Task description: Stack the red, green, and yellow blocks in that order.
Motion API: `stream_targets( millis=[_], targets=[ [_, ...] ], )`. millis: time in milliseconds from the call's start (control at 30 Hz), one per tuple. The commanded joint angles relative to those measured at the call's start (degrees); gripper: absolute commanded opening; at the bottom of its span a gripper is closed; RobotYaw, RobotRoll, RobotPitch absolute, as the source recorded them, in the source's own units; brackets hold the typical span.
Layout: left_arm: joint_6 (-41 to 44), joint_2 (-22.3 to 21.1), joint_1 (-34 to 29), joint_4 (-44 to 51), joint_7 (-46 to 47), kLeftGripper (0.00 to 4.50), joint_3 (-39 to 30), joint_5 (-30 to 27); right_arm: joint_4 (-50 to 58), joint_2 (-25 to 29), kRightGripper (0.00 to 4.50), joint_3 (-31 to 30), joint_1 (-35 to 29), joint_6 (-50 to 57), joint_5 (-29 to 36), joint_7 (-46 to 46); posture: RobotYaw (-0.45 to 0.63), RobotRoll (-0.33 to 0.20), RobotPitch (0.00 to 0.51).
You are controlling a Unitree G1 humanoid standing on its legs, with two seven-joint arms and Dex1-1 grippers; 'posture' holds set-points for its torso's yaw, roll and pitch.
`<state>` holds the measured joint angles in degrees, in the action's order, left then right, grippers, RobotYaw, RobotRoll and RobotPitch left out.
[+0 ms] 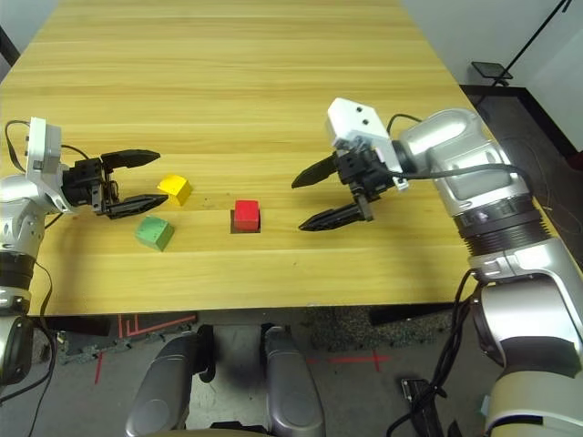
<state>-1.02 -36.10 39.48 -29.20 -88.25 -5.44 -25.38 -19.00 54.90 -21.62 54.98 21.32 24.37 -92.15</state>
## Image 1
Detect speckled foam floor mat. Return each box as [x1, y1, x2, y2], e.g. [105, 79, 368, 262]
[56, 328, 134, 365]
[300, 305, 456, 352]

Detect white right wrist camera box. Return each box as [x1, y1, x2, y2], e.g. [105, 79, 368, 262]
[323, 97, 409, 192]

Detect black left wrist camera cable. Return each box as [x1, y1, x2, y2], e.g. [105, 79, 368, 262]
[4, 119, 90, 175]

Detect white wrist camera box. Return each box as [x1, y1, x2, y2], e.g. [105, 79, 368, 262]
[323, 97, 409, 192]
[25, 117, 74, 215]

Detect black stand tray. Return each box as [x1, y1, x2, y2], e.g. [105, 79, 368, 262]
[471, 61, 512, 82]

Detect red wooden block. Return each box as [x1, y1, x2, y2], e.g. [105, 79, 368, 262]
[233, 198, 262, 231]

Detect grey robot left leg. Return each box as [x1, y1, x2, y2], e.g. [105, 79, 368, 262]
[125, 325, 215, 437]

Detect red tape cross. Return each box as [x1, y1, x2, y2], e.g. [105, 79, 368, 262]
[307, 350, 393, 373]

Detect green wooden block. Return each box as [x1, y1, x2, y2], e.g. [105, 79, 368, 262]
[134, 215, 176, 252]

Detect black box on floor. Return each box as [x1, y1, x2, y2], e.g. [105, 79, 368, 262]
[399, 376, 445, 437]

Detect beige robot torso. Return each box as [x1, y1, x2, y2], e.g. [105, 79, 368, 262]
[184, 422, 274, 437]

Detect grey robot right leg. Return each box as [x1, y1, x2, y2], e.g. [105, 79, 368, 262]
[260, 323, 327, 437]

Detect red tape outline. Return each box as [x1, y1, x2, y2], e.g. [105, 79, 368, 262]
[117, 312, 192, 339]

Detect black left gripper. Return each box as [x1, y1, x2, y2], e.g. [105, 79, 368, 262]
[61, 148, 170, 220]

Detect black metal table frame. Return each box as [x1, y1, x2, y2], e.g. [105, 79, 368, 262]
[0, 25, 22, 69]

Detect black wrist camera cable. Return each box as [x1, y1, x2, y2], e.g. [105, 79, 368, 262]
[4, 119, 90, 175]
[384, 113, 529, 183]

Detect yellow wooden block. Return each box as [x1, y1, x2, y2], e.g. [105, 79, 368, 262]
[157, 174, 192, 207]

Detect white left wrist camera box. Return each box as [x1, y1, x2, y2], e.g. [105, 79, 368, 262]
[25, 117, 74, 215]

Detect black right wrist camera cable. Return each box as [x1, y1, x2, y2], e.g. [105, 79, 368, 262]
[384, 113, 529, 183]

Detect black stand pole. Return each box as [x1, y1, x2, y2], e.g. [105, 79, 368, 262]
[494, 0, 574, 87]

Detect grey robot leg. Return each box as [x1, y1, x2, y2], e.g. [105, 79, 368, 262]
[260, 323, 327, 437]
[125, 325, 215, 437]

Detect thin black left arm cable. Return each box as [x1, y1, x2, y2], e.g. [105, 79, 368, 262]
[0, 261, 58, 406]

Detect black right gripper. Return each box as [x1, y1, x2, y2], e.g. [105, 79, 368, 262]
[291, 145, 397, 233]

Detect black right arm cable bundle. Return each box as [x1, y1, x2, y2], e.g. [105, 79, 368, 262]
[385, 268, 484, 437]

